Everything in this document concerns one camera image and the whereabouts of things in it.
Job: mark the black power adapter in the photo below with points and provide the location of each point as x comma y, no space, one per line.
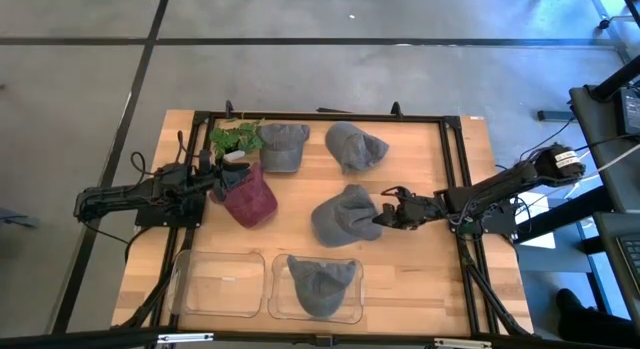
631,111

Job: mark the clear plastic bin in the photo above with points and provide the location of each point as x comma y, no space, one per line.
280,304
215,284

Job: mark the black side desk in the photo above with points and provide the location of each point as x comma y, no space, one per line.
600,139

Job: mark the grey-blue object at floor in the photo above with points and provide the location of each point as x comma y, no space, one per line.
17,218

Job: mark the black diagonal support bar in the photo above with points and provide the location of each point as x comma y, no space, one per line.
565,214

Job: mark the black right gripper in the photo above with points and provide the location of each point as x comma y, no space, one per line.
417,209

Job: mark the black laptop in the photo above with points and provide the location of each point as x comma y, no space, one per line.
620,259

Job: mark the black crossbeam with silver brackets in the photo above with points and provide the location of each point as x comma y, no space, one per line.
75,339

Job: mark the white plant pot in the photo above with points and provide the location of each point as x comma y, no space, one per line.
234,155

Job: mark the person's black shoe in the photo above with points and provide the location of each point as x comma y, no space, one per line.
585,319

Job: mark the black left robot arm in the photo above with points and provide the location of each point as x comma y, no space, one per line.
115,196

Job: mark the green artificial plant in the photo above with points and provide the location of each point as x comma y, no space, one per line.
235,136

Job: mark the maroon baseball cap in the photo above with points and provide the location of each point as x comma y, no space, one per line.
252,204

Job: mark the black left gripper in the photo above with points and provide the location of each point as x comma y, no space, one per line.
224,179

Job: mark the black metal table frame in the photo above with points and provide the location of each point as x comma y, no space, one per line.
325,117

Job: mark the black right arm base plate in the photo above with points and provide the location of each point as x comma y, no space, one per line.
492,224

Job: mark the grey baseball cap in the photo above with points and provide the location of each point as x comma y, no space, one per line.
345,216
320,286
352,146
282,149

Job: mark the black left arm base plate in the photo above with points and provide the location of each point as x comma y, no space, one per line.
167,216

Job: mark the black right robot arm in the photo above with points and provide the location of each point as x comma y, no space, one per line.
505,181

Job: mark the white paper sheet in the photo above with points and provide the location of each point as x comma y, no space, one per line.
537,234

